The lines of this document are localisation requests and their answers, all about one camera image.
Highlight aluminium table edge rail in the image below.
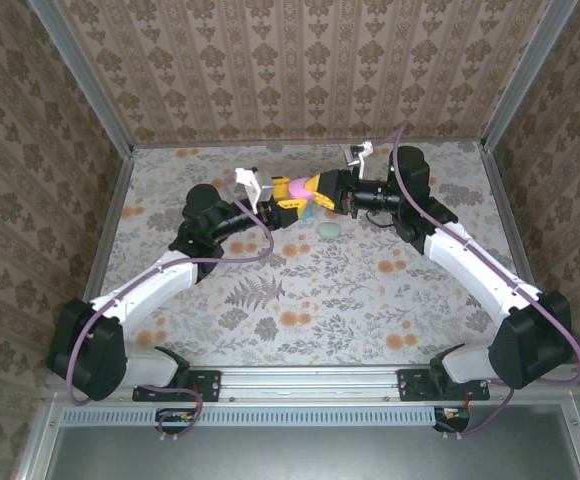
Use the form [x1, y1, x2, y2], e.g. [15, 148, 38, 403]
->
[478, 142, 562, 366]
[80, 147, 136, 386]

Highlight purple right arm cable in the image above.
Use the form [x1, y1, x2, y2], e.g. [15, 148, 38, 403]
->
[372, 121, 580, 441]

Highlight thin black right gripper cable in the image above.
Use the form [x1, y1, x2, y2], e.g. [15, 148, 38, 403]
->
[363, 210, 397, 229]

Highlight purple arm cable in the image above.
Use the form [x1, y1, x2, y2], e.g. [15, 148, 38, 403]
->
[372, 121, 580, 441]
[67, 174, 275, 442]

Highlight pink earbud charging case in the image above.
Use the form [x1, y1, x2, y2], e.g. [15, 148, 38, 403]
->
[289, 176, 317, 201]

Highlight black connector board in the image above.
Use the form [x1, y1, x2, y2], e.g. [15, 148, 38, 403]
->
[155, 407, 205, 435]
[432, 404, 471, 434]

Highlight grey metal panel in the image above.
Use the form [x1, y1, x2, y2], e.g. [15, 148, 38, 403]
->
[44, 424, 580, 480]

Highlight aluminium corner post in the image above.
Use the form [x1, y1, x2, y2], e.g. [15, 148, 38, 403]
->
[28, 0, 136, 160]
[479, 0, 580, 151]

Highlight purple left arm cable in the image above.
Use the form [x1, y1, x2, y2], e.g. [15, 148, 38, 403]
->
[67, 174, 275, 442]

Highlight white slotted cable duct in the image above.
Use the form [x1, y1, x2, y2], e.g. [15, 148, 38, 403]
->
[61, 405, 439, 427]

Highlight thin aluminium wall rail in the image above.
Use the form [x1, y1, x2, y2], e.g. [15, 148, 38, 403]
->
[132, 138, 485, 150]

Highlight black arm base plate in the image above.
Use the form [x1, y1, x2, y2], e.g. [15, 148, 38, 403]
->
[132, 368, 222, 404]
[396, 368, 491, 403]

